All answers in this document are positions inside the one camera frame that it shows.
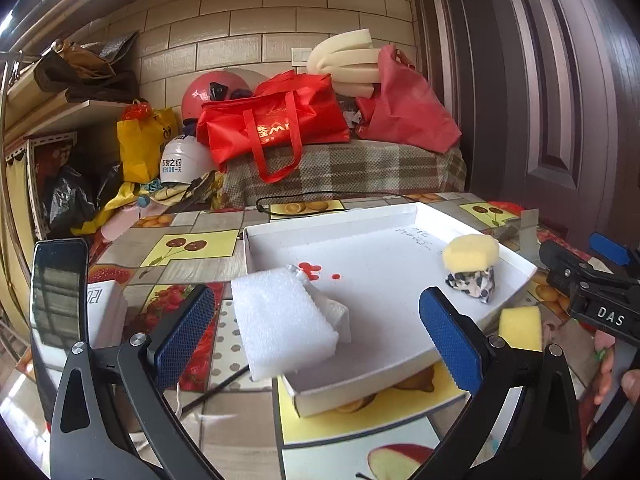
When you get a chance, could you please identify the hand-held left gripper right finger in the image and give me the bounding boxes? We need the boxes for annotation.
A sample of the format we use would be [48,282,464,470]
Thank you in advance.
[419,286,583,480]

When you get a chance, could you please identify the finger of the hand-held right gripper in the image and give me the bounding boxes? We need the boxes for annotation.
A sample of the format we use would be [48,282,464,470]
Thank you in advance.
[588,232,640,283]
[538,240,601,288]

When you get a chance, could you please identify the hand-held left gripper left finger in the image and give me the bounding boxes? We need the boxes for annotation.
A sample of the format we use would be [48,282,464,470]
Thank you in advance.
[49,284,223,480]

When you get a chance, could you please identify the black and white scrunchie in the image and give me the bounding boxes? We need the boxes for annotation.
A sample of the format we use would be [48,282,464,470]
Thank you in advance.
[445,266,497,306]

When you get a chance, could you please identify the green and yellow sponge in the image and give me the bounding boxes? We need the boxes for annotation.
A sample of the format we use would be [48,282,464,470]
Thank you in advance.
[498,306,543,352]

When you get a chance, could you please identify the pale yellow octagonal sponge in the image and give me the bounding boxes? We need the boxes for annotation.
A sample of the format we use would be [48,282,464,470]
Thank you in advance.
[442,234,501,273]

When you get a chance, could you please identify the white foam block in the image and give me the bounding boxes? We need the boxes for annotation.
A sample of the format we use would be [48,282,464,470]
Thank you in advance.
[231,267,338,382]

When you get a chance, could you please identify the white cardboard box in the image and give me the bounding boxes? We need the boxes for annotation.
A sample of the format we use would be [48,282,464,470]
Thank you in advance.
[243,202,538,418]

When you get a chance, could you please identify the person's right hand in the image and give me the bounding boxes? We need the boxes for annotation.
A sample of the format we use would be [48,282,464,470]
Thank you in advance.
[594,342,640,408]

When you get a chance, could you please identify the white power bank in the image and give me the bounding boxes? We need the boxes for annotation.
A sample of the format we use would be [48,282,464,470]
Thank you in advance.
[86,280,128,348]

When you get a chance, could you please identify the fruit print tablecloth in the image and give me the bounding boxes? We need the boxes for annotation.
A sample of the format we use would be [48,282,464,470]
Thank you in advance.
[0,192,640,480]

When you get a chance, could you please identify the pink case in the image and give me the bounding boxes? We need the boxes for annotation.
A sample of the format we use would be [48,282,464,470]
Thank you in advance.
[101,205,142,241]

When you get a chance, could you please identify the black smartphone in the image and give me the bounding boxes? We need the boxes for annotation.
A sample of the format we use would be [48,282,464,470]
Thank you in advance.
[29,239,91,413]

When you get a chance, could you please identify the yellow and black bag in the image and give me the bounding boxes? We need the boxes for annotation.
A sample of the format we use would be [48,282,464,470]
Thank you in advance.
[167,170,222,208]

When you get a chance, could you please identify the yellow cloth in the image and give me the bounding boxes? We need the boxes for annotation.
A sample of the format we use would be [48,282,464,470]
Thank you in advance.
[70,182,151,236]

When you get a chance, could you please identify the white helmet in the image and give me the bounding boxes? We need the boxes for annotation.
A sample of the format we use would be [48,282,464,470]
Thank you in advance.
[160,135,217,186]

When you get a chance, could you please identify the dark brown door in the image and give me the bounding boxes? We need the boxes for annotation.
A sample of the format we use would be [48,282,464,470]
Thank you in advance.
[407,0,640,256]

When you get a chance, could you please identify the black plastic bag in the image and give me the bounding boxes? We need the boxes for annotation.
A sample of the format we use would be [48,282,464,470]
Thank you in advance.
[42,162,121,233]

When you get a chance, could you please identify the yellow shopping bag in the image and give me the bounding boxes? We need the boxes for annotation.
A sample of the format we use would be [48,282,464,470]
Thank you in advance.
[117,101,180,183]

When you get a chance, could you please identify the yellow curtain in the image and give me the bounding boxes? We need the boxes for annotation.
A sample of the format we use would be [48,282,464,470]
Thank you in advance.
[4,155,32,311]

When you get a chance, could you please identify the plaid covered bench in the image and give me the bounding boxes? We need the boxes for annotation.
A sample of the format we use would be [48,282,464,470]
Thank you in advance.
[220,140,468,208]

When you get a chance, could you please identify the red nonwoven bag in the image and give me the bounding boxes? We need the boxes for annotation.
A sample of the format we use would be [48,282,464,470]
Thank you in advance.
[356,45,462,155]

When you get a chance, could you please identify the red tote bag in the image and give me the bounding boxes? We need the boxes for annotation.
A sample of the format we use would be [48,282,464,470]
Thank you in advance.
[196,71,351,184]

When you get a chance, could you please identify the pink helmet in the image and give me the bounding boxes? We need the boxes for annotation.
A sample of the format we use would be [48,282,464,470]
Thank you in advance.
[181,71,236,121]

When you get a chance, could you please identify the wooden shelf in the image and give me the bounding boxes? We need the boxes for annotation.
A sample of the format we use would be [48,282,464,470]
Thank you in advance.
[5,99,137,142]

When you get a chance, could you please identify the brown bags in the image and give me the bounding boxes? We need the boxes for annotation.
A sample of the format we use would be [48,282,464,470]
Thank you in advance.
[34,30,141,103]

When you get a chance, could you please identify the chrome pole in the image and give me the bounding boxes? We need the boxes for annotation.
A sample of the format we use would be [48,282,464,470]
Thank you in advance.
[0,50,32,261]

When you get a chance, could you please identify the cream foam strips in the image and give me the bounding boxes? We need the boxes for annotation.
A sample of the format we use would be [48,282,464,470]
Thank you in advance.
[306,29,383,98]

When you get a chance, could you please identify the black cable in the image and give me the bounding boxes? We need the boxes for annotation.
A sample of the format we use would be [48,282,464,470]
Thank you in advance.
[182,365,251,411]

